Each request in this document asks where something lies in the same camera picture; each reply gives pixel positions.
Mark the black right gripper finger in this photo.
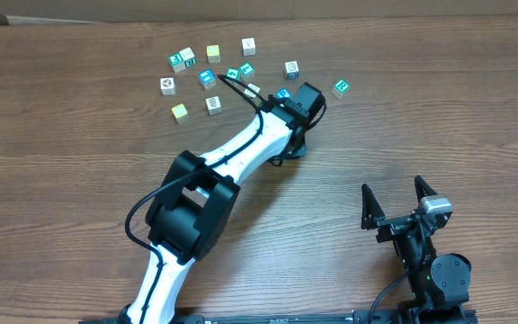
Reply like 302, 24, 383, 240
362, 184, 386, 230
414, 175, 438, 202

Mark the white patterned block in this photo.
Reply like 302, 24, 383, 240
244, 84, 260, 99
205, 96, 222, 115

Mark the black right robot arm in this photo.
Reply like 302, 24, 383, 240
362, 175, 478, 323

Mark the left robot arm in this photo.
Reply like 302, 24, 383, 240
116, 83, 326, 324

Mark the blue letter P block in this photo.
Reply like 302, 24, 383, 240
276, 88, 291, 99

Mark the white block blue side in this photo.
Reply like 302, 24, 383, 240
284, 61, 299, 80

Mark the green letter R block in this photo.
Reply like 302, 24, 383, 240
332, 79, 350, 99

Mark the green letter L block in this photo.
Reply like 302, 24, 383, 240
239, 61, 255, 82

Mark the green number four block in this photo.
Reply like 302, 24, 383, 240
225, 67, 241, 86

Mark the white block top right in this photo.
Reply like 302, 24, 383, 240
242, 38, 256, 56

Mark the blue picture block left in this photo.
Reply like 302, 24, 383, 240
199, 69, 216, 90

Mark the yellow block lower left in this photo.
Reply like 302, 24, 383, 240
172, 103, 189, 124

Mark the yellow block top row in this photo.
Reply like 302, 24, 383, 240
206, 45, 221, 64

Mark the white block red circle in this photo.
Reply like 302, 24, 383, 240
160, 77, 176, 95

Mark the white block dark green side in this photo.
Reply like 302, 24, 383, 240
179, 47, 197, 68

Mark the green letter block far left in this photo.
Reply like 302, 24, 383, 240
168, 52, 186, 73

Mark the cardboard panel at back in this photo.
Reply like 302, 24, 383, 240
0, 0, 518, 25

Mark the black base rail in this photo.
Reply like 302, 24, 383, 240
78, 310, 399, 324

